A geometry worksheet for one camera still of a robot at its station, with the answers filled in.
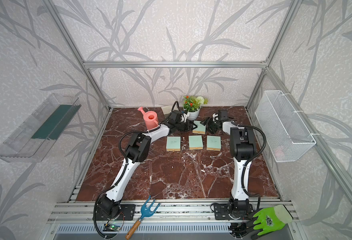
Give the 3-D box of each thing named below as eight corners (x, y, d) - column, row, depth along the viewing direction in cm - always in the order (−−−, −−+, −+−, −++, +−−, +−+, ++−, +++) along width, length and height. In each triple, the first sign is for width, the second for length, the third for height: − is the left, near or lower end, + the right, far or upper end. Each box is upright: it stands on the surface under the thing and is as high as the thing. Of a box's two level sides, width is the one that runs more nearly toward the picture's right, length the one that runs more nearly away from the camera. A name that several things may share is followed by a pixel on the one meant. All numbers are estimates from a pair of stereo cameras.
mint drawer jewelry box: (188, 149, 98) (188, 147, 96) (188, 137, 104) (188, 135, 103) (203, 149, 98) (203, 147, 96) (202, 137, 104) (202, 135, 103)
